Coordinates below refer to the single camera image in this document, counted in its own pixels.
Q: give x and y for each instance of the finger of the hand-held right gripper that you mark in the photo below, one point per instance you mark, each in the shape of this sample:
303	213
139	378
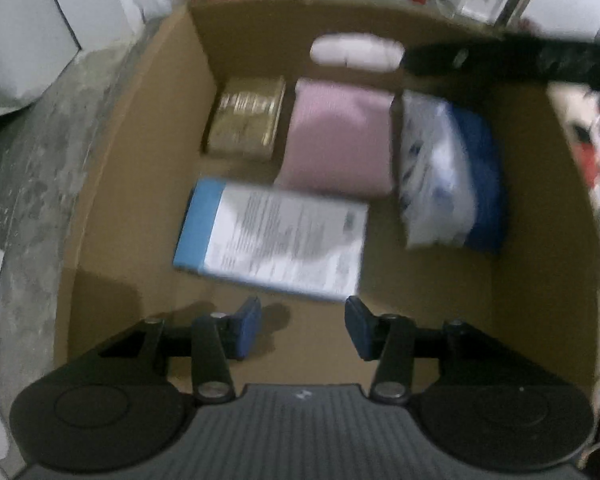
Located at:
440	60

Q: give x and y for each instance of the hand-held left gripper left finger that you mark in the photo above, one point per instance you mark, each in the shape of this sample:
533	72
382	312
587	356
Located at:
250	327

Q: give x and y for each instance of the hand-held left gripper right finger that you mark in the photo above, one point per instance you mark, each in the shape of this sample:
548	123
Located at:
360	327

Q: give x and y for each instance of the blue and white box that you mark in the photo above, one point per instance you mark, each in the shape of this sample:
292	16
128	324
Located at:
280	240

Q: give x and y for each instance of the blue and white plastic pack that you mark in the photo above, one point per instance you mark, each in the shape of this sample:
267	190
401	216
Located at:
445	175

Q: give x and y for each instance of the pink sponge pad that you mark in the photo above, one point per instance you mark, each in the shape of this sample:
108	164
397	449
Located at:
337	140

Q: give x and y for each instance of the brown cardboard box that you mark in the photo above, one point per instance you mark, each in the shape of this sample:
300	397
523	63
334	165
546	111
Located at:
145	160

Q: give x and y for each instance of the gold foil packet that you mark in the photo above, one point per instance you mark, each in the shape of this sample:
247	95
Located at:
245	120

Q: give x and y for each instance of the white board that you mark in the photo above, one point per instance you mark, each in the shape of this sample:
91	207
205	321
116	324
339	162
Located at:
30	35

